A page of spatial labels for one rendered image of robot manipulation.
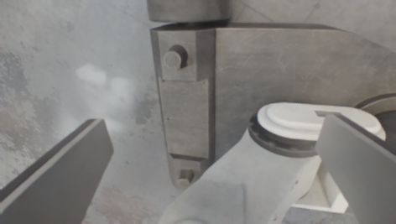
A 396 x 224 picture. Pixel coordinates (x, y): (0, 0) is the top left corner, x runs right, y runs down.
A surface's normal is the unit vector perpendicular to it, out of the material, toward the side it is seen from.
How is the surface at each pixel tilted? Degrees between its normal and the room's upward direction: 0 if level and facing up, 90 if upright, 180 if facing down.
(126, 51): 0
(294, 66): 0
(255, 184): 90
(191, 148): 0
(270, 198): 90
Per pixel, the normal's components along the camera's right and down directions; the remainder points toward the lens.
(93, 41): -0.22, 0.48
